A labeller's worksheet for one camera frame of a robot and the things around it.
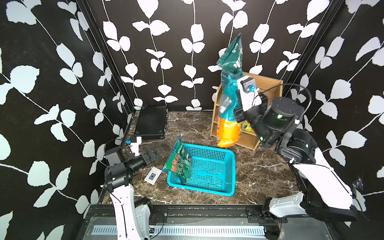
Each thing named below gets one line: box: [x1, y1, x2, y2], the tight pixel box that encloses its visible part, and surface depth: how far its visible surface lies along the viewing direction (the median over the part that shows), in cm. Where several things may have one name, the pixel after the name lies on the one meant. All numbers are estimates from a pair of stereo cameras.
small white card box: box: [144, 166, 163, 186], surface depth 87 cm
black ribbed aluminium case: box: [134, 105, 168, 140], surface depth 113 cm
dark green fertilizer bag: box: [216, 33, 244, 92], surface depth 64 cm
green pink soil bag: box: [162, 135, 192, 185], surface depth 78 cm
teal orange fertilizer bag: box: [217, 71, 244, 148], surface depth 56 cm
